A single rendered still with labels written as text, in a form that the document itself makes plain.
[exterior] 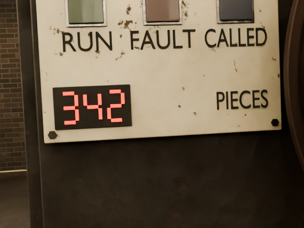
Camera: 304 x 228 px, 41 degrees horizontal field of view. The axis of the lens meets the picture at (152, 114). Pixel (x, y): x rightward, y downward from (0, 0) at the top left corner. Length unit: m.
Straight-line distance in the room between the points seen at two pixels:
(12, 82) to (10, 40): 0.63
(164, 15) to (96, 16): 0.07
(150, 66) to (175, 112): 0.06
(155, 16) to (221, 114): 0.13
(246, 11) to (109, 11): 0.15
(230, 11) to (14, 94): 6.14
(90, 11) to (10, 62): 6.13
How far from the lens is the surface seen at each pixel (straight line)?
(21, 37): 0.55
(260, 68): 0.47
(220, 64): 0.45
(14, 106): 6.53
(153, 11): 0.44
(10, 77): 6.54
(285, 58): 0.41
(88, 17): 0.43
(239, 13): 0.46
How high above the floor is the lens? 1.11
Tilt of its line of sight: 3 degrees down
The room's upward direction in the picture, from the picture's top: 3 degrees counter-clockwise
